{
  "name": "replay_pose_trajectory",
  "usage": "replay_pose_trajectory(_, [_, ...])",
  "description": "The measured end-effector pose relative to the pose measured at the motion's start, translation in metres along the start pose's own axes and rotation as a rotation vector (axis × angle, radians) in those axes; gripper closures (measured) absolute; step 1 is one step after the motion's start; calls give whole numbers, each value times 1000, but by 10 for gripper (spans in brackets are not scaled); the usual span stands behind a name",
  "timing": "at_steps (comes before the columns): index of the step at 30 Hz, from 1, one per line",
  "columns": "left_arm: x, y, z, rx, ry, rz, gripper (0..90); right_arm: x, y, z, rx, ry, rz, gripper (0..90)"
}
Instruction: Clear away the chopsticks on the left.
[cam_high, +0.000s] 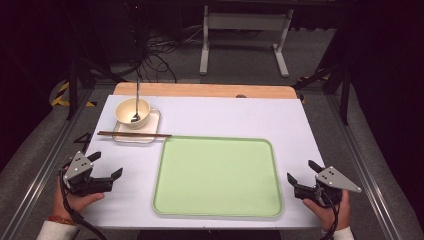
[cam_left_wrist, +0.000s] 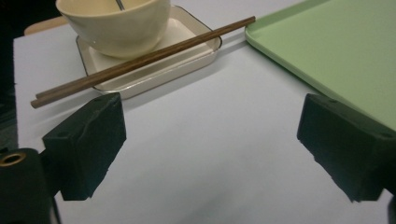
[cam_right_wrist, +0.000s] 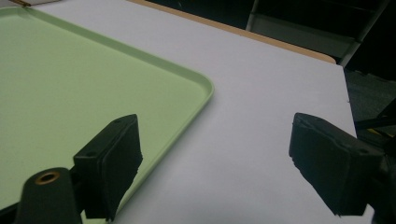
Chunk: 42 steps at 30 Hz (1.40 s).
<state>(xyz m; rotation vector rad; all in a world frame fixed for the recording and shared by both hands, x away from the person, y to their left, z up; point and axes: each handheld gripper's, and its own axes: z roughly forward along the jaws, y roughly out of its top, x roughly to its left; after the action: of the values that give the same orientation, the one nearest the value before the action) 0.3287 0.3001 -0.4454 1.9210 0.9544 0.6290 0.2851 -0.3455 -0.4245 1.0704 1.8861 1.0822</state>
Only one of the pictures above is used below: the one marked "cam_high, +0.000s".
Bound aluminium rail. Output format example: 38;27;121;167
324;94;401;240
0;88;94;240

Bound cream bowl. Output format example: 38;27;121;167
114;97;152;130

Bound white square plate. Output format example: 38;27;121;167
112;108;162;145

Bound yellow black floor tape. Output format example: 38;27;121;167
49;81;98;108

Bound white table board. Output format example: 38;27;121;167
78;94;326;231

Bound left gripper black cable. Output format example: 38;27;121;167
58;168;108;240

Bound black floor cables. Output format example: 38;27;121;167
123;3;204;84

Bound black metal stand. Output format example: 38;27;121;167
293;49;353;126

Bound red bracelet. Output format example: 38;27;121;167
47;215;76;226

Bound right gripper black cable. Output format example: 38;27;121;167
319;189;341;240

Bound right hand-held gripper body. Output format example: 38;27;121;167
293;165;363;210

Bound metal spoon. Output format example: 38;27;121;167
130;75;142;123

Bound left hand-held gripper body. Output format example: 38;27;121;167
59;150;116;198

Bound person's right hand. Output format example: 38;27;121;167
302;189;352;233

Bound white metal stand frame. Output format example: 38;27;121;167
199;4;295;79

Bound person's left hand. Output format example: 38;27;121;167
51;176;106;221

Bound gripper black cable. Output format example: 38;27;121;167
58;168;108;240
319;189;341;240

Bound green tray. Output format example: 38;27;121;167
152;135;285;219

